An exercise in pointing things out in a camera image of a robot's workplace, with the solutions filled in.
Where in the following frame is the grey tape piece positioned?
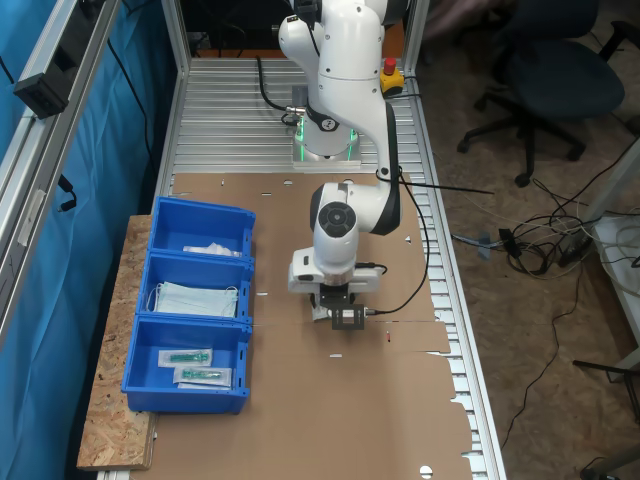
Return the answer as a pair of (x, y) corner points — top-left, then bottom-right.
(476, 231), (497, 262)

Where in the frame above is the white desk frame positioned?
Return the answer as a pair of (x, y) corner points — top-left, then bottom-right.
(581, 139), (640, 347)

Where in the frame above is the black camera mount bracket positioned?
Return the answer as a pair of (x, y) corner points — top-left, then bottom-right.
(319, 283), (369, 333)

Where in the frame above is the pale surgical face mask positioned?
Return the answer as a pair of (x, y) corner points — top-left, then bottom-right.
(146, 280), (241, 319)

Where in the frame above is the black power adapter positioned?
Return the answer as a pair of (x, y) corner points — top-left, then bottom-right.
(498, 228), (524, 259)

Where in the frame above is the green syringe clear packet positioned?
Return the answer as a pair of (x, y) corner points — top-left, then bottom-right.
(158, 348), (214, 369)
(172, 366), (235, 391)

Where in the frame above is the thick black base cable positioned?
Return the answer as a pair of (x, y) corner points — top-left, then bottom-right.
(255, 54), (304, 126)

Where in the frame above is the black camera cable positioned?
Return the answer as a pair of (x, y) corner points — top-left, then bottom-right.
(366, 164), (432, 316)

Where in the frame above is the black floor stand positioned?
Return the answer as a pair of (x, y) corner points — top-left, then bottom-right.
(572, 356), (640, 384)

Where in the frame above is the OSB wood board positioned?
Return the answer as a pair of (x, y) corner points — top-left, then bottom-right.
(75, 214), (161, 472)

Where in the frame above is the blue plastic bin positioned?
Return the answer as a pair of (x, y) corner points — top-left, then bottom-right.
(148, 195), (258, 261)
(120, 314), (252, 415)
(135, 249), (256, 324)

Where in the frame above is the slanted aluminium frame beam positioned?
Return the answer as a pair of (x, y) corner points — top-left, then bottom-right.
(0, 0), (122, 351)

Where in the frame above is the long black floor cable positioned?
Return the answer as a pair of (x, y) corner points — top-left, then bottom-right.
(499, 264), (587, 451)

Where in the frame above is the dark power strip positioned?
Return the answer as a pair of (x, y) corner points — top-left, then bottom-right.
(558, 233), (595, 268)

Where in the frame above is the brown cardboard sheet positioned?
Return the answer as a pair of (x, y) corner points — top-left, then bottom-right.
(133, 319), (474, 480)
(167, 172), (442, 325)

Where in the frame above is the clear bagged white packet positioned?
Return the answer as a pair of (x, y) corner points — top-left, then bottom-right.
(182, 241), (244, 259)

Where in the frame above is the black box on beam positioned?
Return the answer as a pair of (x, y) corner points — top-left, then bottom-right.
(12, 73), (70, 120)

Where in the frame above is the black office chair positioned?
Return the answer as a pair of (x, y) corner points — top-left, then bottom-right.
(457, 0), (640, 189)

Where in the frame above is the black hanging cable connector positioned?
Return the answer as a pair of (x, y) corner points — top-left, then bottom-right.
(56, 174), (78, 213)

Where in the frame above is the aluminium frame post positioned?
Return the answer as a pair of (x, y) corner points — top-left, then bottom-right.
(159, 0), (194, 76)
(402, 0), (431, 71)

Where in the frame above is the yellow red emergency stop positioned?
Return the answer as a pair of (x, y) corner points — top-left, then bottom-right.
(379, 56), (406, 97)

